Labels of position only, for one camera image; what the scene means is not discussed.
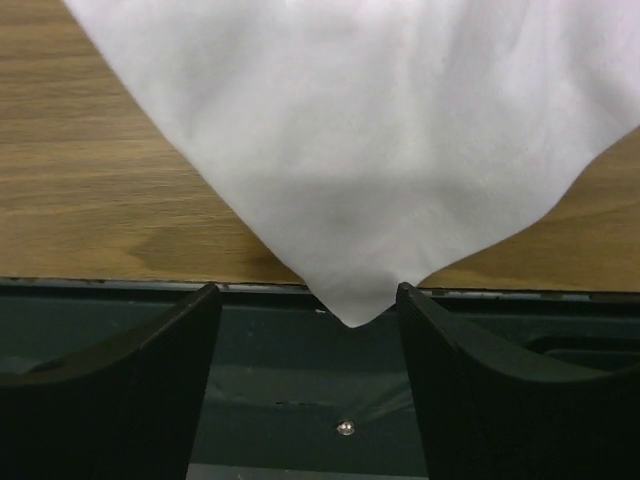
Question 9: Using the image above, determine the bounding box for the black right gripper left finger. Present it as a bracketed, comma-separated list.
[1, 284, 221, 479]

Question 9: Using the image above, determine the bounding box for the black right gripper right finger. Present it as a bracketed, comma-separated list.
[396, 283, 639, 479]

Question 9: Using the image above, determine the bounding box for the white printed t-shirt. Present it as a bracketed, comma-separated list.
[67, 1, 639, 328]

